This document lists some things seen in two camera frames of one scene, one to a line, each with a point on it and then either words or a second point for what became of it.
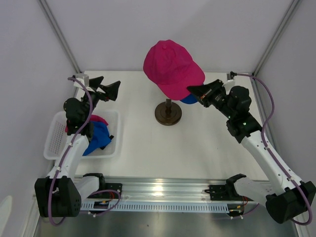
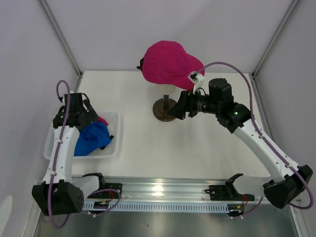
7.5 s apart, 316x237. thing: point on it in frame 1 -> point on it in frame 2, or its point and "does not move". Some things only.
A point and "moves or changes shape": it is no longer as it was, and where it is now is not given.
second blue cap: [101, 137] does not move
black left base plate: [110, 194] does not move
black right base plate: [217, 192] does not move
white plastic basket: [57, 137] does not move
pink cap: [168, 64] moves or changes shape
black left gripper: [111, 90] -> [91, 115]
